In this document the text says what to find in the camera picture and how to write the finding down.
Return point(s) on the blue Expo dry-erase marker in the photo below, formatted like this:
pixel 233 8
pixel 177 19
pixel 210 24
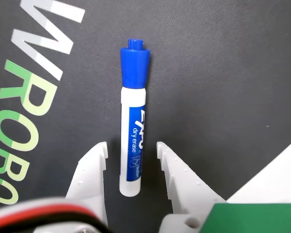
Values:
pixel 133 109

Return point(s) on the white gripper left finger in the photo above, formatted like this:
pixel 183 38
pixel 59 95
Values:
pixel 89 177

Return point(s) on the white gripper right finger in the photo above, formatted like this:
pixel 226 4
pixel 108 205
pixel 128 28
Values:
pixel 186 191

